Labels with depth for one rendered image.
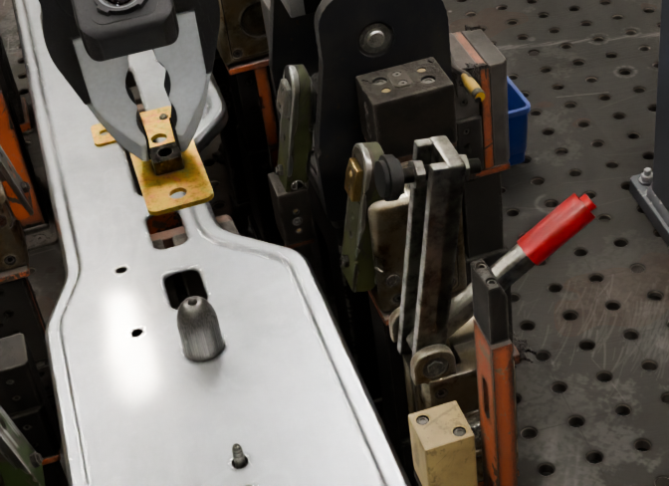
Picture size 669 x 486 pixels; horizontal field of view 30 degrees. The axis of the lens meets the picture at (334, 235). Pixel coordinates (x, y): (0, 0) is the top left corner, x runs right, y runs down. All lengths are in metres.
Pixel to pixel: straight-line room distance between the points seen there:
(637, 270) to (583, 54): 0.48
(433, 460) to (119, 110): 0.29
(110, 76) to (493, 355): 0.27
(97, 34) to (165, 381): 0.43
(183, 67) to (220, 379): 0.32
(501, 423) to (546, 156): 0.92
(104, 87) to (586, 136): 1.07
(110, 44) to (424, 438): 0.34
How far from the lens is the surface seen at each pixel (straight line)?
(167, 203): 0.70
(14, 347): 1.05
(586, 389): 1.33
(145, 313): 1.03
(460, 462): 0.81
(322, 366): 0.95
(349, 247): 1.02
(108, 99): 0.70
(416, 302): 0.85
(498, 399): 0.75
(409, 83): 1.02
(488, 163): 1.18
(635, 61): 1.85
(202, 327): 0.95
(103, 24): 0.58
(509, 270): 0.84
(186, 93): 0.71
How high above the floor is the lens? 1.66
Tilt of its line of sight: 38 degrees down
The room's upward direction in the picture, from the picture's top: 8 degrees counter-clockwise
